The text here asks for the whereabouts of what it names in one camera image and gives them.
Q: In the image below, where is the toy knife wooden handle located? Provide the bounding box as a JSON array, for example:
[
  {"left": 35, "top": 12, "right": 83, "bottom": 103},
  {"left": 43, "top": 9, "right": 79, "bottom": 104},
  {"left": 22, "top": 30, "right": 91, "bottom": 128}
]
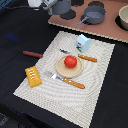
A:
[{"left": 44, "top": 71, "right": 86, "bottom": 90}]

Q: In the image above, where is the brown toy sausage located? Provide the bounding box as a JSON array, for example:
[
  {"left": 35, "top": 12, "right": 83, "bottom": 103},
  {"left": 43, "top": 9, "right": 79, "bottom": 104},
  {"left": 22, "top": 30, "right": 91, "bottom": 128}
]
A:
[{"left": 23, "top": 51, "right": 43, "bottom": 58}]

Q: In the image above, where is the toy fork wooden handle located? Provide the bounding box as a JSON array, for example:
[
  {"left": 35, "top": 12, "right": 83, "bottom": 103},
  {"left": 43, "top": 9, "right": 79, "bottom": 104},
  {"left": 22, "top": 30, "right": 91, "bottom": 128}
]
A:
[{"left": 59, "top": 48, "right": 98, "bottom": 63}]

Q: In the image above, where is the small toy milk carton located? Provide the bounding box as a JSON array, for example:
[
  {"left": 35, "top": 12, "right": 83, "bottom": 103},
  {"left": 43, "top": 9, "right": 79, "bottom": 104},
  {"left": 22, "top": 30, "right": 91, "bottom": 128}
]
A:
[{"left": 76, "top": 34, "right": 91, "bottom": 53}]

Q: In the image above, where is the beige toy pot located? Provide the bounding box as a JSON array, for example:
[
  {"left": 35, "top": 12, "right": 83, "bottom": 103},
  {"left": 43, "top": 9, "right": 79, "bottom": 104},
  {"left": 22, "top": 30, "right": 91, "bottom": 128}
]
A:
[{"left": 119, "top": 5, "right": 128, "bottom": 30}]

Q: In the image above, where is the red toy tomato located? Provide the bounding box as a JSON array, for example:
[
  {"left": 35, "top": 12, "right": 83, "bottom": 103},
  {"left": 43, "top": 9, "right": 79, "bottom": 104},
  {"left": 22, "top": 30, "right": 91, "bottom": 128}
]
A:
[{"left": 64, "top": 56, "right": 77, "bottom": 68}]

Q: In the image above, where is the orange toy cracker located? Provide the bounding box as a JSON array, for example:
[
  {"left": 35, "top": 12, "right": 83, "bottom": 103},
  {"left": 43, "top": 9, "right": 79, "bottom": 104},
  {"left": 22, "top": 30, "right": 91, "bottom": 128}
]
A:
[{"left": 25, "top": 66, "right": 42, "bottom": 88}]

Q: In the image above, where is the grey toy frying pan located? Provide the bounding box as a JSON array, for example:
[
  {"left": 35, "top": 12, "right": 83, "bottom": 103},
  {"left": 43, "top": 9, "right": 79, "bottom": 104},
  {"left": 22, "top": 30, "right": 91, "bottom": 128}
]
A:
[{"left": 77, "top": 6, "right": 106, "bottom": 26}]

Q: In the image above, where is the beige woven placemat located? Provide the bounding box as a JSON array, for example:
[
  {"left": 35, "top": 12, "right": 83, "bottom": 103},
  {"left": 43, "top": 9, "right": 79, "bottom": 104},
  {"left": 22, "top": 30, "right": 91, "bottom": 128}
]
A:
[{"left": 12, "top": 30, "right": 116, "bottom": 128}]

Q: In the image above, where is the round wooden plate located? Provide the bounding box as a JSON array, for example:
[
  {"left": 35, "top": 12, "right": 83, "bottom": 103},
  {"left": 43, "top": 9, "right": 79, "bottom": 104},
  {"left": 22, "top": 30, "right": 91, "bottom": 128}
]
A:
[{"left": 56, "top": 56, "right": 83, "bottom": 78}]

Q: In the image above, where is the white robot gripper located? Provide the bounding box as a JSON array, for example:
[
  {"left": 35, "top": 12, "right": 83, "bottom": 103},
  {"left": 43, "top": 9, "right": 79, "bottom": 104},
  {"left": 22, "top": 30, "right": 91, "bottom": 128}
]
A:
[{"left": 27, "top": 0, "right": 58, "bottom": 15}]

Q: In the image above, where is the grey toy pot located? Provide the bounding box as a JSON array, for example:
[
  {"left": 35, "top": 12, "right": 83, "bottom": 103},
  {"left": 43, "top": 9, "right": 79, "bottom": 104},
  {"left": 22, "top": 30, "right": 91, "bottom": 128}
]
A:
[{"left": 52, "top": 0, "right": 71, "bottom": 15}]

